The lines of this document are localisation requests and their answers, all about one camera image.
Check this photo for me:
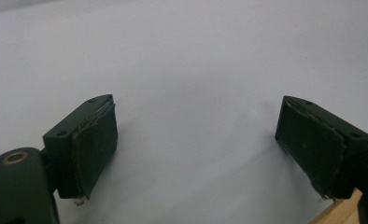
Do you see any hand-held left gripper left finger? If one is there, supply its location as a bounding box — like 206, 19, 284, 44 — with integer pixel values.
42, 93, 119, 200

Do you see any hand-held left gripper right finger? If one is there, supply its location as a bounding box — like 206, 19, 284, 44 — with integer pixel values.
274, 94, 368, 200

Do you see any light grey mat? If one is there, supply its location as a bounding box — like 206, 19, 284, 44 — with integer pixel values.
0, 0, 368, 224

